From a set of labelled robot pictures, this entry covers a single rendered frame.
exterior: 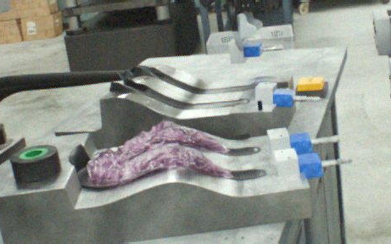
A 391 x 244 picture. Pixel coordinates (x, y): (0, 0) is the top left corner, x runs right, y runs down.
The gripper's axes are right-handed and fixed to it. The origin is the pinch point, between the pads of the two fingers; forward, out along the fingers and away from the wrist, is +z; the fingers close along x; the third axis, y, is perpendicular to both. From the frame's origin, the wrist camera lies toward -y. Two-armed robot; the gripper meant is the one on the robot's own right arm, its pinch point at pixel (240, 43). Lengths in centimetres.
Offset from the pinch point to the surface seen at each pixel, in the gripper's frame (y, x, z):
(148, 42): -163, 323, 67
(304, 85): 15.1, -0.4, 11.7
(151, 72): -17.5, -18.1, 1.3
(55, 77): -50, -8, 4
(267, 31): -63, 309, 62
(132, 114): -15.7, -36.0, 5.6
